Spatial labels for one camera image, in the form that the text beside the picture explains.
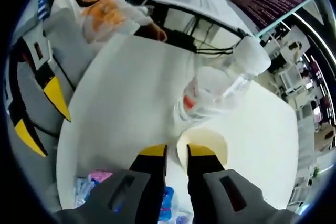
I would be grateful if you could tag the white paper cup leaf print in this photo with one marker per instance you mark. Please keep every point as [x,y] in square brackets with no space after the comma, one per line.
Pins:
[207,137]

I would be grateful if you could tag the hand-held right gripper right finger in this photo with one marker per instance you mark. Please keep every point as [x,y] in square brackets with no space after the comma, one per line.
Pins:
[204,182]

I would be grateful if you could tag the white blue wet wipes packet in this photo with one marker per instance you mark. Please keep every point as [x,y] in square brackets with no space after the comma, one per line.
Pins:
[168,205]

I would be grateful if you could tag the silver laptop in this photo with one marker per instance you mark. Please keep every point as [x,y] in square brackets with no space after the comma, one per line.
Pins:
[270,1]

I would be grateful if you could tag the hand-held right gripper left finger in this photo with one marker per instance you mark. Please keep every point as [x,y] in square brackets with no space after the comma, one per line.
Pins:
[149,182]

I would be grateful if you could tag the clear plastic water bottle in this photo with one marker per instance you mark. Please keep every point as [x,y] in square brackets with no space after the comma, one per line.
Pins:
[210,95]

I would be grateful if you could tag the white side desk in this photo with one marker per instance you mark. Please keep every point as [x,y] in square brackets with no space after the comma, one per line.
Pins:
[194,1]

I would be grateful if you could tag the white table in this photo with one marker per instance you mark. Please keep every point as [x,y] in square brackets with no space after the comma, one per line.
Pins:
[118,90]

